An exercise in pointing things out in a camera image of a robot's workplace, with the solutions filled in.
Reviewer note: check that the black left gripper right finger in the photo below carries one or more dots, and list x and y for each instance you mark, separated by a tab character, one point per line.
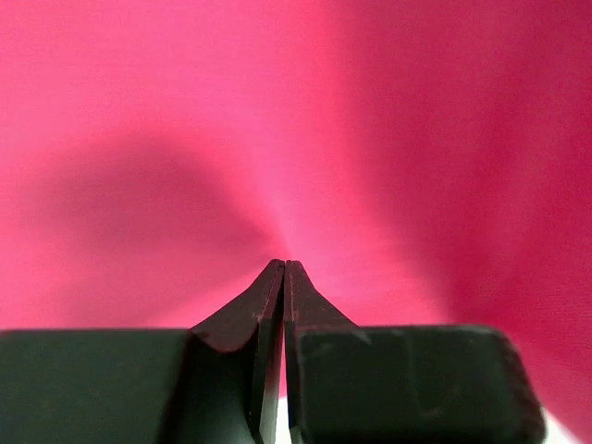
400	384

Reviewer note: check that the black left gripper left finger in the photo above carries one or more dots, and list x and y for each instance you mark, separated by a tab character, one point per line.
216	382

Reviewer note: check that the pink trousers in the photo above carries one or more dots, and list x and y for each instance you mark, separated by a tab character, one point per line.
427	161

